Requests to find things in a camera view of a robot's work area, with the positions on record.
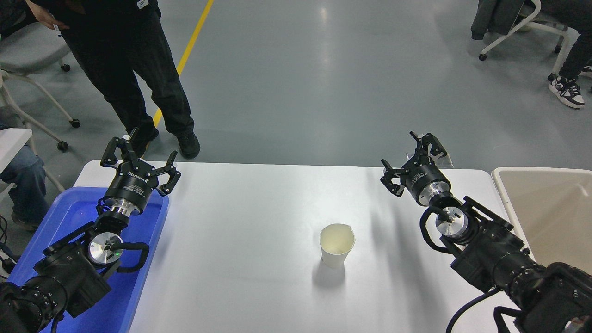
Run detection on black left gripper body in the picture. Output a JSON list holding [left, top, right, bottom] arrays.
[[104, 160, 158, 208]]

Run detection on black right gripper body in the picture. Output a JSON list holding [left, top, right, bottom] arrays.
[[401, 161, 450, 204]]

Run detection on white paper cup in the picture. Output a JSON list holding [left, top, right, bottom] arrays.
[[319, 223, 356, 269]]

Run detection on person's hand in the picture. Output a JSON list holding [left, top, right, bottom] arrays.
[[39, 9, 70, 31]]

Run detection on blue plastic tray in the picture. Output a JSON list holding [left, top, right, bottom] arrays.
[[7, 186, 170, 333]]

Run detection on standing person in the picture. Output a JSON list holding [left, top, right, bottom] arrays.
[[25, 0, 201, 160]]

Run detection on seated person in jeans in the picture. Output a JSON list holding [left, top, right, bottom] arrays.
[[0, 146, 50, 232]]

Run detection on small white side table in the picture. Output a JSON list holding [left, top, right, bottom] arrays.
[[0, 128, 34, 175]]

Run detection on large pale bin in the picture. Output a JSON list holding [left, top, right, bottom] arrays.
[[491, 167, 592, 274]]

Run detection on grey wheeled office chair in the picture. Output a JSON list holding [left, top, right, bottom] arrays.
[[0, 0, 81, 153]]

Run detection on dark grey jacket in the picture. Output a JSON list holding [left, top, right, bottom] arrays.
[[471, 0, 528, 41]]

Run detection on white framed wheeled chair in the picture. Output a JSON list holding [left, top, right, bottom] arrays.
[[479, 0, 579, 81]]

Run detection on seated person with sneakers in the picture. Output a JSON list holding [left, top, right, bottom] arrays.
[[539, 0, 592, 109]]

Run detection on black floor cable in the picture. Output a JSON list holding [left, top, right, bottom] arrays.
[[0, 215, 19, 278]]

